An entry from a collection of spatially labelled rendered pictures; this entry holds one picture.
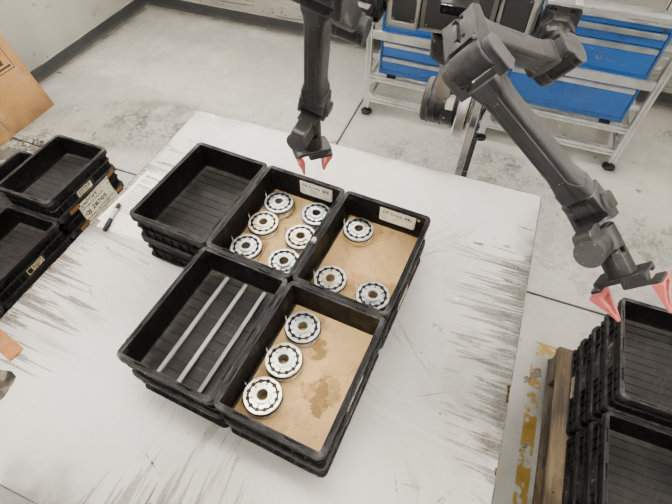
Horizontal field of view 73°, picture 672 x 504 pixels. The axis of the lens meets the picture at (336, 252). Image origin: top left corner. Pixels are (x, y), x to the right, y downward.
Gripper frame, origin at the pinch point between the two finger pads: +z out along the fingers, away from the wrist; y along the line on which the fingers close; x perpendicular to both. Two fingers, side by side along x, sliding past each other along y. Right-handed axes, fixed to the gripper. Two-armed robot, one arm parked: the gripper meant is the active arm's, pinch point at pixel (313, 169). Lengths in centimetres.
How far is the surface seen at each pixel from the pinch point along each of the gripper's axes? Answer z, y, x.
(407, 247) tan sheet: 23.4, 24.3, -22.0
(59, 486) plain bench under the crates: 37, -90, -54
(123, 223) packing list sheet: 35, -67, 35
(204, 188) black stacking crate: 23, -34, 29
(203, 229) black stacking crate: 23.1, -37.8, 9.3
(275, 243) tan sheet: 23.2, -16.2, -5.2
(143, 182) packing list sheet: 35, -58, 55
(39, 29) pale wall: 71, -124, 300
